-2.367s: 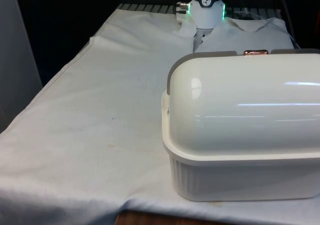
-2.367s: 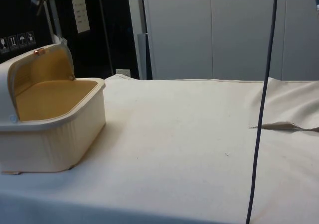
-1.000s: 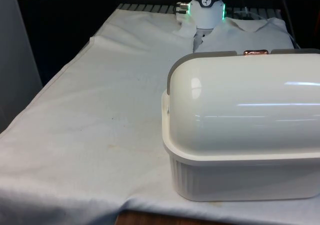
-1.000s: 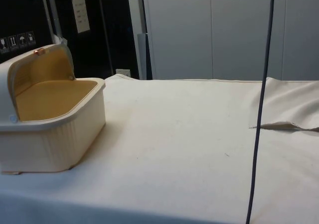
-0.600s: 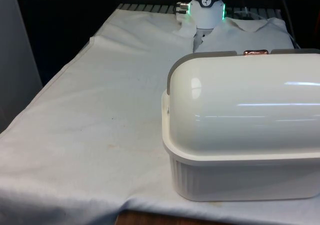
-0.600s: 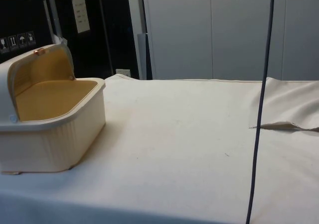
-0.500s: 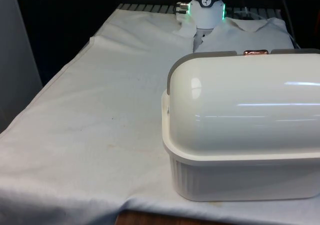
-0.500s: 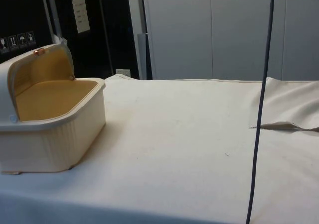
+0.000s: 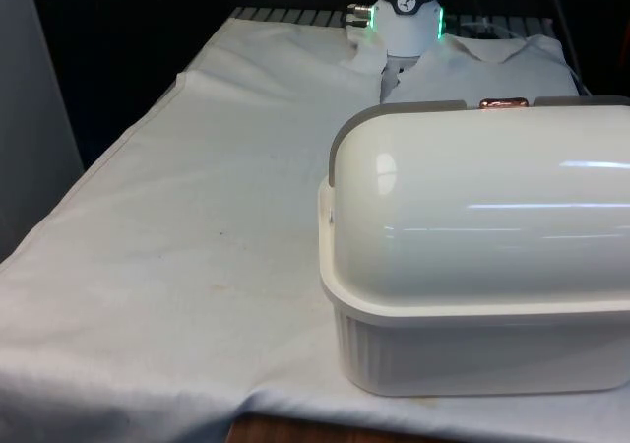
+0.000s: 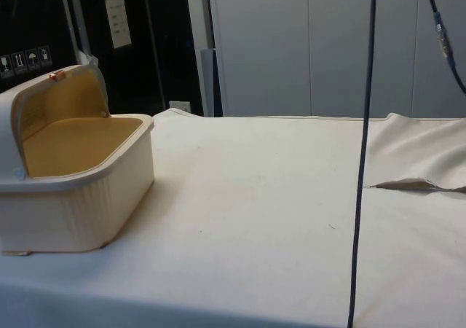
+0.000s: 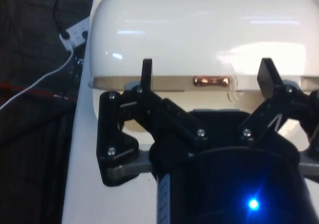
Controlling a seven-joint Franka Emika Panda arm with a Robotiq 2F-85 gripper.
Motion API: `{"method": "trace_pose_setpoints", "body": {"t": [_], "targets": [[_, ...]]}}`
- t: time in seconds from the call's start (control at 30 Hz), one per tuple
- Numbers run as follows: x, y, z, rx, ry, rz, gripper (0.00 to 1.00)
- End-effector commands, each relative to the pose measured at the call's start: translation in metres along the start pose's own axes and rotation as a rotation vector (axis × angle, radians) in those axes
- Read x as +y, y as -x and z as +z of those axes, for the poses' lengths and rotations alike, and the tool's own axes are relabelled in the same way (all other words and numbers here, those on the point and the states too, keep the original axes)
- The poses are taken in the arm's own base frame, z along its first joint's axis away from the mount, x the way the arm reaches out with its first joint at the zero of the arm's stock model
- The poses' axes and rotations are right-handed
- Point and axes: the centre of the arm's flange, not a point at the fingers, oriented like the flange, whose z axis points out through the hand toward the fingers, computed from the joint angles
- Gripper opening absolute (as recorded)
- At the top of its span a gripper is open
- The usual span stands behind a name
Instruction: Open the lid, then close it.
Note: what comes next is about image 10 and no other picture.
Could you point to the rounded box lid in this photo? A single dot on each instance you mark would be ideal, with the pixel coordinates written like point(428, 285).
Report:
point(54, 102)

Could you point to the black cabinet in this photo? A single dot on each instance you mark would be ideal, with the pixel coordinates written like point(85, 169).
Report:
point(145, 69)

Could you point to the pale grey lockers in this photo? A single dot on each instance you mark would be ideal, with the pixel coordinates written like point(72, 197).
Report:
point(327, 47)

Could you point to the cream box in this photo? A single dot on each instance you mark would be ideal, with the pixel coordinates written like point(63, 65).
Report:
point(83, 211)

